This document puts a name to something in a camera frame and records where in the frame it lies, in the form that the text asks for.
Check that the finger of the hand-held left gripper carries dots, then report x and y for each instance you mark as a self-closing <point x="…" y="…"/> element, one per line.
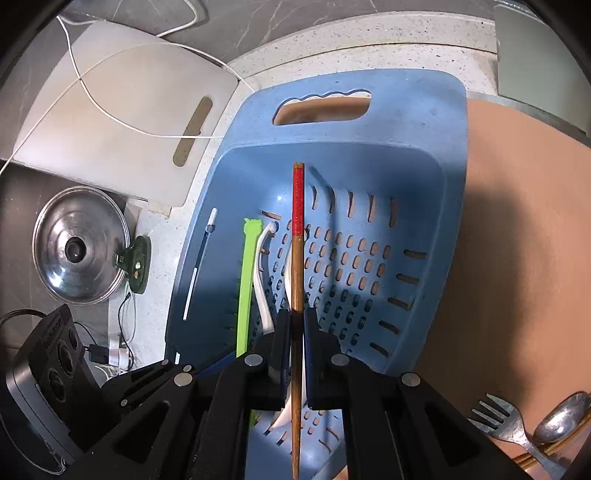
<point x="138" y="383"/>

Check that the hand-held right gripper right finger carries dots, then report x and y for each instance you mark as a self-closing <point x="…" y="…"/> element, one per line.
<point x="310" y="364"/>

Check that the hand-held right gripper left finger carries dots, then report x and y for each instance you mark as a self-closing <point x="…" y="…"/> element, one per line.
<point x="282" y="350"/>

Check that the plain white spoon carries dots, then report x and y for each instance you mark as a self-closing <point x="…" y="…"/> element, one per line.
<point x="264" y="295"/>

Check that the green plastic chopstick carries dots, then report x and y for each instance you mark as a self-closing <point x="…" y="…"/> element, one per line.
<point x="247" y="277"/>

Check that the metal fork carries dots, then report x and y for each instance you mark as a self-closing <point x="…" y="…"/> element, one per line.
<point x="503" y="422"/>

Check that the blue plastic drain basket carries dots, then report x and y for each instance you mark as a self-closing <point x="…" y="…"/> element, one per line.
<point x="406" y="138"/>

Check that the metal spoon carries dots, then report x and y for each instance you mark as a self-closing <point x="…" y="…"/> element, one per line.
<point x="561" y="420"/>

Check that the black power adapter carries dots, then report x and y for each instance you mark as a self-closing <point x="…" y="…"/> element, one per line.
<point x="98" y="354"/>

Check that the dark green lid holder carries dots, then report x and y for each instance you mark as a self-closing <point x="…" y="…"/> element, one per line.
<point x="136" y="263"/>

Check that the steel pot lid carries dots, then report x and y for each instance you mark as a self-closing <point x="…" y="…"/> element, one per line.
<point x="78" y="249"/>

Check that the white plastic cutting board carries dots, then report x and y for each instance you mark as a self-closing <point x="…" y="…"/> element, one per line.
<point x="115" y="83"/>

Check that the steel kitchen sink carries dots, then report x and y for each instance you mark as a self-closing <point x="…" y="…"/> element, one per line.
<point x="531" y="55"/>

